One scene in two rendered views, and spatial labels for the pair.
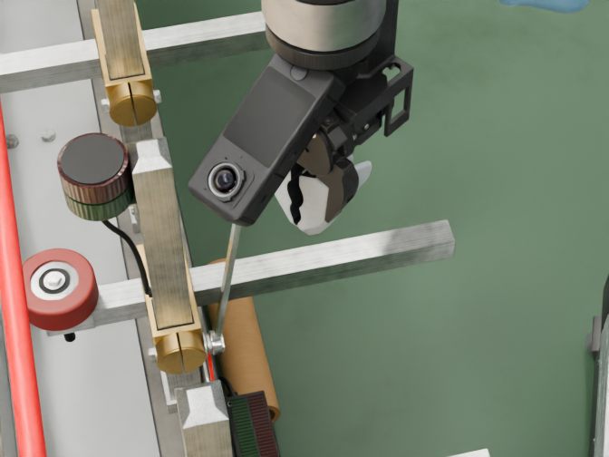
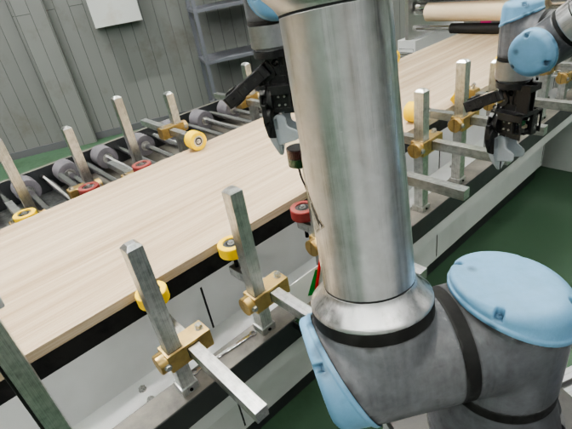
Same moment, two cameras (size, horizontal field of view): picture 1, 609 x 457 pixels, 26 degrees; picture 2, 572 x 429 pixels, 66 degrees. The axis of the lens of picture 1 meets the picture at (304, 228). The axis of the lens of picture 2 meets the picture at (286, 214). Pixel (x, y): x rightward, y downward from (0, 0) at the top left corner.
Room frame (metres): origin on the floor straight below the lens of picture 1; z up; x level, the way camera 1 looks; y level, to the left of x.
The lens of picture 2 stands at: (0.20, -0.78, 1.57)
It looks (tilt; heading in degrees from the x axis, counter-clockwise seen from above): 30 degrees down; 66
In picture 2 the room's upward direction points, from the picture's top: 10 degrees counter-clockwise
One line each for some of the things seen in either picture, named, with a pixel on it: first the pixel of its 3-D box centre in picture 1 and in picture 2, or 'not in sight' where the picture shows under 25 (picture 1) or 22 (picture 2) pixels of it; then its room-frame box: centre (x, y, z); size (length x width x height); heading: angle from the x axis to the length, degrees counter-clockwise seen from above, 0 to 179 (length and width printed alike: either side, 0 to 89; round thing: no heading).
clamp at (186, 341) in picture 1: (168, 306); (326, 237); (0.73, 0.14, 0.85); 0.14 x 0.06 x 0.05; 13
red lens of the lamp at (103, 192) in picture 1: (93, 168); (297, 151); (0.70, 0.18, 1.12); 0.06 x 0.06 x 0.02
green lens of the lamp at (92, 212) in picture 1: (98, 186); (299, 159); (0.70, 0.18, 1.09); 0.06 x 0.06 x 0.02
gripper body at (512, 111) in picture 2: not in sight; (514, 107); (1.05, -0.18, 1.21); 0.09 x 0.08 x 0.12; 91
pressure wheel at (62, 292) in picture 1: (62, 308); (305, 221); (0.72, 0.25, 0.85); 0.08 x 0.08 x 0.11
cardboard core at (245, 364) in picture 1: (238, 342); not in sight; (1.17, 0.11, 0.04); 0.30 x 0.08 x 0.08; 13
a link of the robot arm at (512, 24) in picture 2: not in sight; (521, 29); (1.05, -0.18, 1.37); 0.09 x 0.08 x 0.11; 101
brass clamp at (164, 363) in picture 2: not in sight; (182, 348); (0.24, 0.02, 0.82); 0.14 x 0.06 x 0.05; 13
